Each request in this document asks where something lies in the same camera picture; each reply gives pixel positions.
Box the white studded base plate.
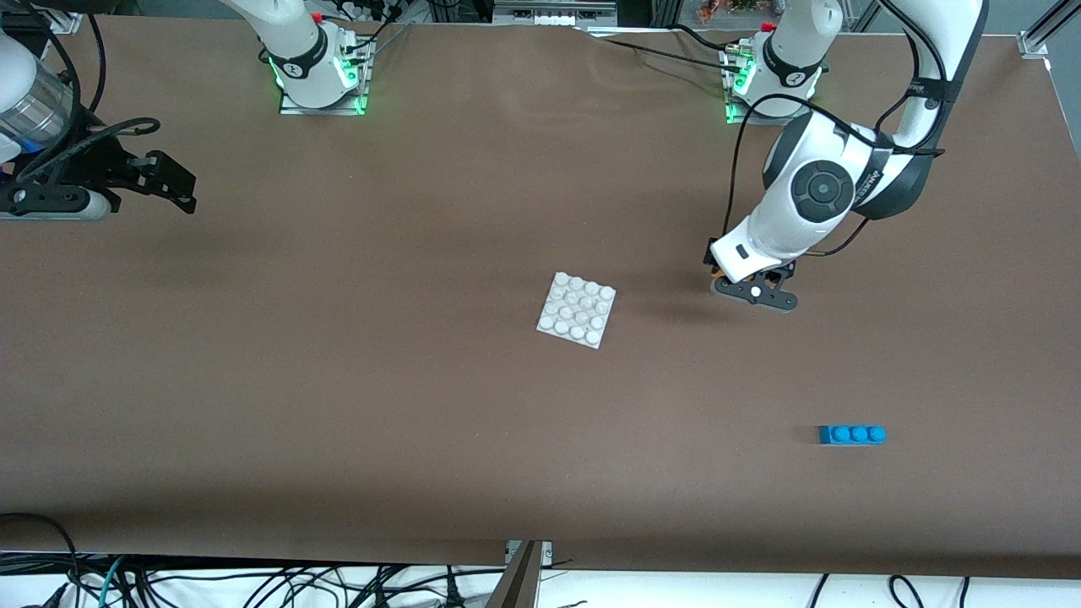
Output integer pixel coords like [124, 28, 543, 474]
[535, 271, 617, 350]

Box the blue three-stud block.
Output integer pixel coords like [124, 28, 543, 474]
[818, 424, 888, 447]

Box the orange background clutter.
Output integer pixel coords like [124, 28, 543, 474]
[697, 0, 765, 22]

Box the white power strip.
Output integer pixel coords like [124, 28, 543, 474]
[492, 0, 619, 28]

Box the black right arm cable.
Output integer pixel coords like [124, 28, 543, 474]
[15, 0, 163, 185]

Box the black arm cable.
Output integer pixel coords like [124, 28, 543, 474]
[15, 0, 163, 185]
[720, 0, 947, 256]

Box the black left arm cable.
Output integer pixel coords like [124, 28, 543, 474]
[720, 0, 947, 256]

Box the long black table cable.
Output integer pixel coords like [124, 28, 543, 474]
[601, 37, 736, 64]

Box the curved black base cable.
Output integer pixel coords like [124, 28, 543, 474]
[671, 24, 744, 52]

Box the black right base cable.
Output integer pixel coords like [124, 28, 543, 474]
[350, 17, 415, 60]

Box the aluminium frame corner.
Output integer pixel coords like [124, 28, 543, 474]
[1018, 0, 1081, 60]

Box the black looped floor cable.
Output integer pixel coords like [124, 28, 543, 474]
[0, 513, 81, 592]

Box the teal floor cable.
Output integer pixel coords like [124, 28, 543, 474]
[97, 556, 128, 608]

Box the aluminium profile post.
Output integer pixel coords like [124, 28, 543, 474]
[486, 540, 554, 608]

